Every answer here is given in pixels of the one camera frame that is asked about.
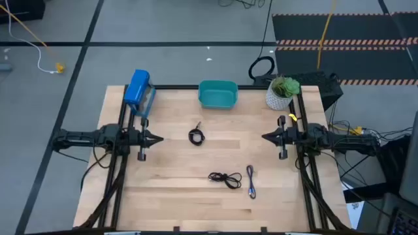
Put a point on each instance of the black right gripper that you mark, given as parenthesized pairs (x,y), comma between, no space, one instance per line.
(287,137)

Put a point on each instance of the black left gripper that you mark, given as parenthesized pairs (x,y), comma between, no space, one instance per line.
(138,138)

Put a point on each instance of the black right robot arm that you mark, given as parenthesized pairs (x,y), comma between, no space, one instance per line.
(343,140)

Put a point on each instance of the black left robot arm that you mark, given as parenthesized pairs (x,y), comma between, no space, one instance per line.
(81,137)

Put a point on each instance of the white patterned plant pot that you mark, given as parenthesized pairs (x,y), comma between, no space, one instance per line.
(277,101)

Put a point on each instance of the green succulent plant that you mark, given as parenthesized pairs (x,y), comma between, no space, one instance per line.
(287,86)

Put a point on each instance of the blue game controller box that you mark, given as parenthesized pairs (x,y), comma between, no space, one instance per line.
(137,86)

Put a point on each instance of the teal plastic bin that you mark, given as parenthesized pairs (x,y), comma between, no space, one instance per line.
(217,94)

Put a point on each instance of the black hazard-striped floor mat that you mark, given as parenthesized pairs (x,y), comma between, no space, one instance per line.
(343,62)

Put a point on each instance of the grey monitor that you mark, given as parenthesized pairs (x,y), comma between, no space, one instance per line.
(412,163)

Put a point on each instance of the black keyboard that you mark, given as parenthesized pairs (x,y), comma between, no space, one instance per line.
(405,223)

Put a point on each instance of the black floor box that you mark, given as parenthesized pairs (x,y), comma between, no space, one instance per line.
(19,9)

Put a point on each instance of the black aluminium table frame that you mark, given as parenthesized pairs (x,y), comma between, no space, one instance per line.
(308,176)

